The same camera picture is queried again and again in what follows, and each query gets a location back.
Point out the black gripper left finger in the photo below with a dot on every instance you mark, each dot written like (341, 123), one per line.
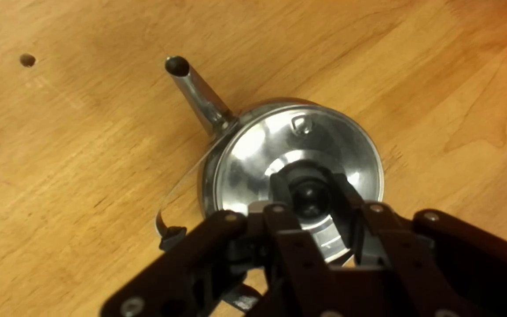
(207, 257)

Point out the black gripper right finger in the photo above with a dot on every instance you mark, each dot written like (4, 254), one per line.
(453, 264)

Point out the steel kettle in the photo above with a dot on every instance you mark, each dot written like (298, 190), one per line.
(198, 93)

